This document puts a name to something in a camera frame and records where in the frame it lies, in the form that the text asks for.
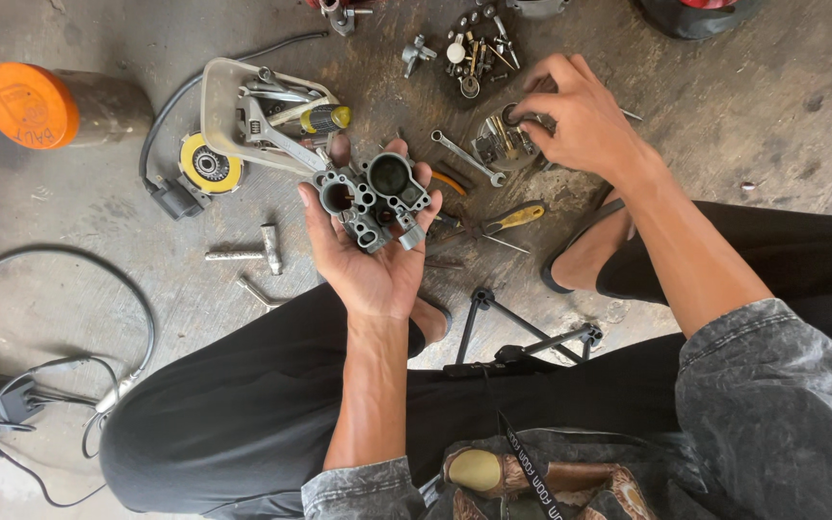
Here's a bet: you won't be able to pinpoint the person's left hand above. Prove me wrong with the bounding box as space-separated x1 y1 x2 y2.
298 133 444 323

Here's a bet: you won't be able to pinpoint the person's right hand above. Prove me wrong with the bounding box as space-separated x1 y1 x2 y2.
512 53 661 192

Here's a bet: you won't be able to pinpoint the grey metal carburetor body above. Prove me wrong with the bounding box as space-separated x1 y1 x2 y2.
312 152 433 255

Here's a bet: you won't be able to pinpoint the black sandal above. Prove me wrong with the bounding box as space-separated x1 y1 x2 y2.
539 196 630 296
407 295 455 360

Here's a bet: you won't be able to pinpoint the metal T socket wrench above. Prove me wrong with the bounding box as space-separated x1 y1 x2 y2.
204 223 285 277

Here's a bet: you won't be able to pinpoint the bent metal rod wrench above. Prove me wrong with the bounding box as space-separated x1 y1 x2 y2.
235 275 292 312

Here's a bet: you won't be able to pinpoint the silver combination wrench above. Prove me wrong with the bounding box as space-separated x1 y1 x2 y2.
430 130 508 189

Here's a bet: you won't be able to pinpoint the grey metal housing part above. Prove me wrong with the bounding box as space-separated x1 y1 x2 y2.
506 0 573 20

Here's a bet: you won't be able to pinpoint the black dish of small parts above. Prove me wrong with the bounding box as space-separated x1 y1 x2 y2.
439 3 525 111

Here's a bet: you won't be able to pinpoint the thin metal needle rod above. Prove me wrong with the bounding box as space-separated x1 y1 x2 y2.
481 234 533 255

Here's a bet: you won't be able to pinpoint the red and black engine part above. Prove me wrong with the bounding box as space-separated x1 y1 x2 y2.
631 0 761 41

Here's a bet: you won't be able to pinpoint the black folding tripod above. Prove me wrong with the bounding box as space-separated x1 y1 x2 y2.
442 286 605 379

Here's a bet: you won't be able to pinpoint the silver adjustable wrench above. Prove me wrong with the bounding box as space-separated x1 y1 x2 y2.
237 94 335 171

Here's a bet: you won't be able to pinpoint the small grey metal fitting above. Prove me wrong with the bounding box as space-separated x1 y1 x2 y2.
401 34 439 79

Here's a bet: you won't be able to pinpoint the person's black trousers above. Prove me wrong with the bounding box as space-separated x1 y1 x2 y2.
99 201 832 520

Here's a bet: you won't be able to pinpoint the yellow ringed gear disc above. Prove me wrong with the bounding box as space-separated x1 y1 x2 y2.
178 132 246 196

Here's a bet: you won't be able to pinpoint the silver spanner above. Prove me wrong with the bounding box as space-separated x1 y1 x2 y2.
243 67 323 104

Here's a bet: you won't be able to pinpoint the clear plastic tool tray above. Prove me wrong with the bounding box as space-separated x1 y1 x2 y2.
200 58 352 177

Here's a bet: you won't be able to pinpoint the person's grey washed jacket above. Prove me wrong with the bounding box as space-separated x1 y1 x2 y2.
301 298 832 520

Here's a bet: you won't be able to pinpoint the canister with orange lid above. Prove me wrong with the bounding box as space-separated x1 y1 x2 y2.
0 62 156 151

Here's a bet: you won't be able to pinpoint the black power adapter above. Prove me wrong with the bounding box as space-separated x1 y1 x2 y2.
0 378 47 429

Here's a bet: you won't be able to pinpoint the yellow handled pliers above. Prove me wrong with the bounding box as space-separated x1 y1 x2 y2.
427 201 547 255

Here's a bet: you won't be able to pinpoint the black yellow handled screwdriver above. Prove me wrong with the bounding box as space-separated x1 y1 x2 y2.
266 104 353 137

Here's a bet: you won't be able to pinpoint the black printed neck strap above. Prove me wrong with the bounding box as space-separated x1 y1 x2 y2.
484 364 569 520

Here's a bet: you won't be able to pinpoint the black looped power cable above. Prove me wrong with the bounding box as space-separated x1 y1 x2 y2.
0 244 157 508

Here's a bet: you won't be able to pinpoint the red part with metal bracket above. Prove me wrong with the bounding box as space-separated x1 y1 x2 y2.
305 0 375 38

